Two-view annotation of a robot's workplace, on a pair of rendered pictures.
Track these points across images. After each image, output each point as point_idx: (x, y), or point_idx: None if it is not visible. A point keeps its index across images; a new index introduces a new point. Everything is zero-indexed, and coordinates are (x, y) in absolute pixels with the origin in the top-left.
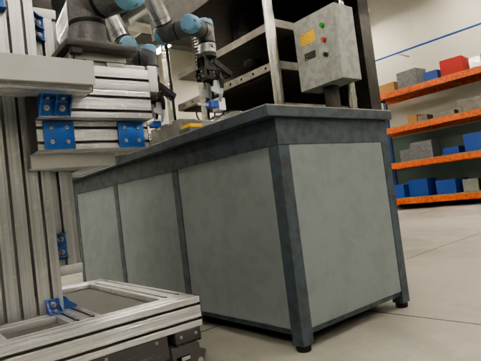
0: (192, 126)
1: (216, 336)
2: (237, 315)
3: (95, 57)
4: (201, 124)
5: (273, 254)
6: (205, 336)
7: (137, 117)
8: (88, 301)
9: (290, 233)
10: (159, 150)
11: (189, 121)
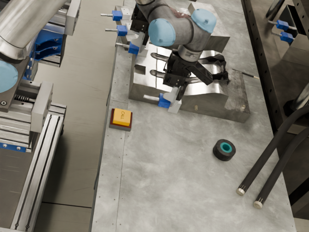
0: (115, 122)
1: (80, 225)
2: None
3: None
4: (128, 123)
5: None
6: (77, 217)
7: (10, 143)
8: (8, 157)
9: None
10: (111, 88)
11: (145, 87)
